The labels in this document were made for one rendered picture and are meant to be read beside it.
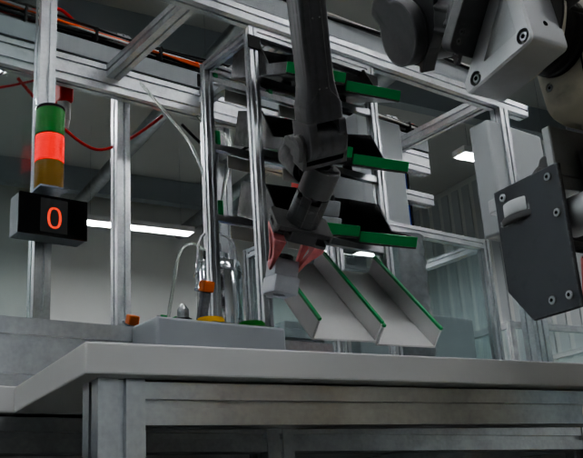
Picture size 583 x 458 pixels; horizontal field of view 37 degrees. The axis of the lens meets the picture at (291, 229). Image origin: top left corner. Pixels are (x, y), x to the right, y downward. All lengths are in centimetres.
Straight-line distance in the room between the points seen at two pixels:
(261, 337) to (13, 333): 34
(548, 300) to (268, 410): 32
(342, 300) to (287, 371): 80
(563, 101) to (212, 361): 46
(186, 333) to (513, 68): 55
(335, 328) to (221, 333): 40
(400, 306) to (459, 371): 77
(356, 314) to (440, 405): 63
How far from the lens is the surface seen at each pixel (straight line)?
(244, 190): 181
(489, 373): 105
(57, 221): 152
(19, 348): 115
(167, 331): 116
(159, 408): 84
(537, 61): 92
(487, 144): 315
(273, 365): 88
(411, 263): 272
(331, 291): 170
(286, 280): 147
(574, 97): 99
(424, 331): 171
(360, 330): 159
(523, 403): 111
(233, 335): 122
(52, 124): 159
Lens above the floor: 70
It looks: 18 degrees up
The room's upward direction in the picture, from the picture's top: 4 degrees counter-clockwise
